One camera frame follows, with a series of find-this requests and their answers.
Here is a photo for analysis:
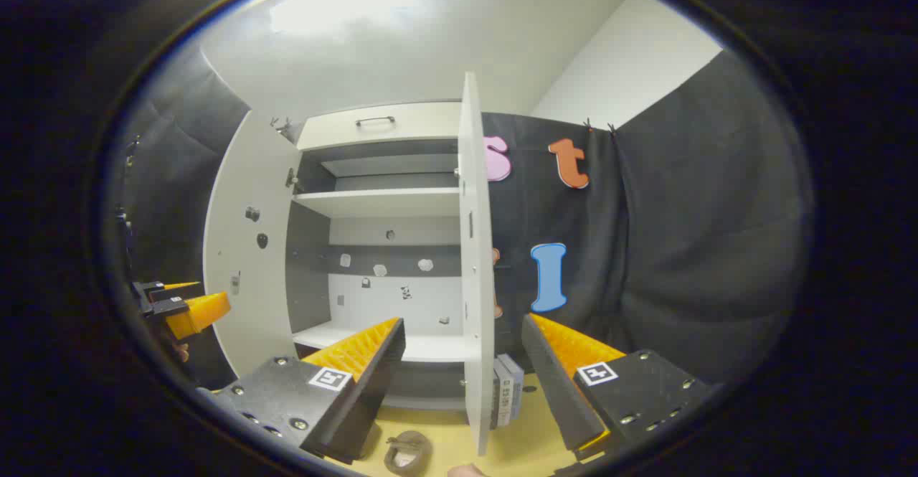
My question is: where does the white shoe cabinet door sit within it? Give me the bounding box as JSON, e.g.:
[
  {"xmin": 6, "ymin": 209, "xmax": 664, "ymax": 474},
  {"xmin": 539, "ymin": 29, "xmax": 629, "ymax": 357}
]
[
  {"xmin": 458, "ymin": 72, "xmax": 496, "ymax": 456},
  {"xmin": 203, "ymin": 110, "xmax": 302, "ymax": 379}
]

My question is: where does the white cabinet drawer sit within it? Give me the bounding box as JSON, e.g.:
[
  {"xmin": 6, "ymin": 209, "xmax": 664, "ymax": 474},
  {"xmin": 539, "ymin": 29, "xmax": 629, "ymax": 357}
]
[{"xmin": 296, "ymin": 102, "xmax": 463, "ymax": 151}]

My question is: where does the black backdrop cloth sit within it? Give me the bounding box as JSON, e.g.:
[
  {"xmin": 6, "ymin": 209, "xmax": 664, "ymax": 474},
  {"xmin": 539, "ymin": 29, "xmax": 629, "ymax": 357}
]
[{"xmin": 115, "ymin": 39, "xmax": 815, "ymax": 392}]

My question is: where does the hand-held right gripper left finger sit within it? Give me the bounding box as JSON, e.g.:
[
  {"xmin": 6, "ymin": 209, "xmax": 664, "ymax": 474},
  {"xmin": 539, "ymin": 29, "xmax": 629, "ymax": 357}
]
[{"xmin": 197, "ymin": 317, "xmax": 406, "ymax": 465}]

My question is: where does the white shoe cabinet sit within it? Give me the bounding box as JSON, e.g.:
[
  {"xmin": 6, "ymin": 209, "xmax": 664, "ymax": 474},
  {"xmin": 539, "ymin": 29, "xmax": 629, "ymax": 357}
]
[{"xmin": 285, "ymin": 100, "xmax": 467, "ymax": 413}]

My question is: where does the white book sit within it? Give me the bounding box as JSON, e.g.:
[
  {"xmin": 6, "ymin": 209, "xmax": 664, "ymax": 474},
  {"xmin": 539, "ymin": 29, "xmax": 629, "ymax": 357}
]
[{"xmin": 496, "ymin": 356, "xmax": 514, "ymax": 426}]

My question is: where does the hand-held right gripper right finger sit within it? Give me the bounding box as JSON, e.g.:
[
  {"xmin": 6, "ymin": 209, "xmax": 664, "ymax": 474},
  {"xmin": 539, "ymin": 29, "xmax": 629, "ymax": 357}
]
[{"xmin": 521, "ymin": 313, "xmax": 711, "ymax": 465}]

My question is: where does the brown shoe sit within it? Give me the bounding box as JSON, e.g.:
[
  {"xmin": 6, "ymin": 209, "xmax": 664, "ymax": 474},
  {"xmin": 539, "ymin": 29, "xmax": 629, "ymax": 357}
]
[{"xmin": 384, "ymin": 430, "xmax": 432, "ymax": 476}]

